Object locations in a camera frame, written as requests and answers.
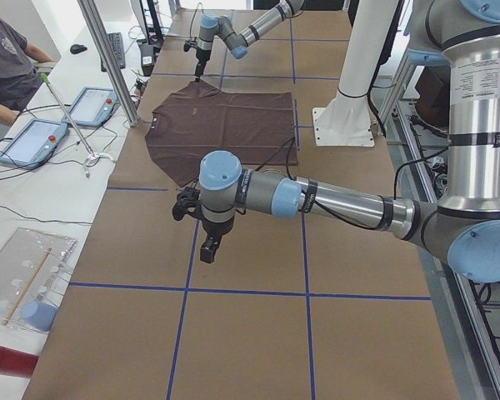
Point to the brown t-shirt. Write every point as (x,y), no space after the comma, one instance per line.
(198,119)

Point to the black box white label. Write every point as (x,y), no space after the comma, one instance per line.
(147,59)

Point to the black keyboard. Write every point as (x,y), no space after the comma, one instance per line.
(115,40)

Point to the far blue teach pendant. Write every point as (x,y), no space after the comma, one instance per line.
(93,106)

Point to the blue teach pendant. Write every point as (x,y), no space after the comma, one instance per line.
(34,144)
(93,106)

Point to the black computer mouse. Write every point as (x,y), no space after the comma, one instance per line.
(77,48)

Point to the silver rod green tip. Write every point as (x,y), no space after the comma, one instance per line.
(92,156)

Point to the light blue cup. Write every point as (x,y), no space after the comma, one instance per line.
(39,315)

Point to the near blue teach pendant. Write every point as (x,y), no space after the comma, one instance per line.
(34,144)

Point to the clear plastic bag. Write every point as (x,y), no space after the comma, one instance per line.
(19,255)

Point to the person in grey shirt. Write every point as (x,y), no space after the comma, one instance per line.
(19,79)

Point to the wooden stick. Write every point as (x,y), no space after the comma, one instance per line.
(26,286)

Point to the red cylinder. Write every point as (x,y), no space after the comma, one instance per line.
(17,363)

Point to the aluminium frame post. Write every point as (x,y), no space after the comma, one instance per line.
(100,38)

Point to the white camera pedestal column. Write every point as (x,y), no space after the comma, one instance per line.
(345,121)

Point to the aluminium side frame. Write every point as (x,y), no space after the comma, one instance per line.
(462,229)

